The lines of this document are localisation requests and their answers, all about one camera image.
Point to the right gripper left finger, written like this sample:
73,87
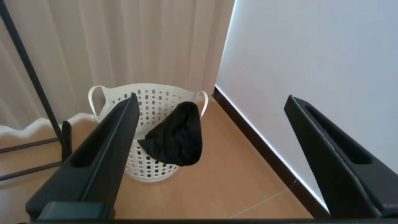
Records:
93,186

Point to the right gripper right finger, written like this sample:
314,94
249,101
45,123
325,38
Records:
351,186

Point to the black garment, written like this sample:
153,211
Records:
177,137

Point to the white laundry basket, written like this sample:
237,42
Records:
155,93

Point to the black clothes rack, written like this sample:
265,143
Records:
32,74

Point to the beige curtain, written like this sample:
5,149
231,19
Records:
140,40

